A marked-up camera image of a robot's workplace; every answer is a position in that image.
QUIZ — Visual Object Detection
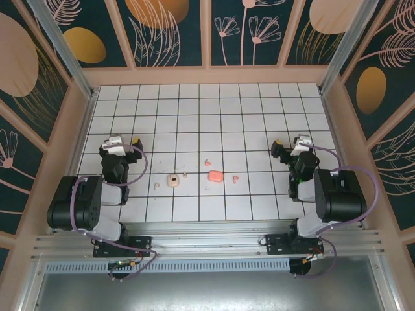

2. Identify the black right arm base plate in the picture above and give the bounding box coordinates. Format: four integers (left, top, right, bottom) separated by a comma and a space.
265, 233, 325, 257

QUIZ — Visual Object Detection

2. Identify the aluminium mounting rail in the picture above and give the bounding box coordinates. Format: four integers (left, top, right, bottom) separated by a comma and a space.
30, 220, 388, 260

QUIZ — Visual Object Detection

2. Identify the small green circuit board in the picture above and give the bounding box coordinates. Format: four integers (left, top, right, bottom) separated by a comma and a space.
108, 259, 139, 270

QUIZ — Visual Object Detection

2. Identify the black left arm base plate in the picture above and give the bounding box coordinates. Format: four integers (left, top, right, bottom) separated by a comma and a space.
93, 235, 153, 259

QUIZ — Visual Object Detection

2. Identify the aluminium side rail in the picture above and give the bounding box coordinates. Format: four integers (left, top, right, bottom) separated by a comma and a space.
51, 92, 98, 236
319, 92, 369, 229

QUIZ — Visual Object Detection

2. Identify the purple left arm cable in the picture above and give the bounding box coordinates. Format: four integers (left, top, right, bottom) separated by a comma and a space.
70, 144, 160, 282

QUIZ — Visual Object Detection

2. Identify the grey metal sheet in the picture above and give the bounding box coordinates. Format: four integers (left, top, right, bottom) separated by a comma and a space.
19, 255, 399, 311

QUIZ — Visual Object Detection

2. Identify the aluminium corner post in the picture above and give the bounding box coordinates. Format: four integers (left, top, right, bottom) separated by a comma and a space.
27, 0, 99, 100
318, 0, 379, 95

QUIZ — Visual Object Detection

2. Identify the grey slotted cable duct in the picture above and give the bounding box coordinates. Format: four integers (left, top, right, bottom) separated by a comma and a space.
45, 258, 292, 273

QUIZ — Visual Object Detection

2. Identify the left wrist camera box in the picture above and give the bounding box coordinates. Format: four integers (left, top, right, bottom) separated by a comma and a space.
99, 135, 128, 156

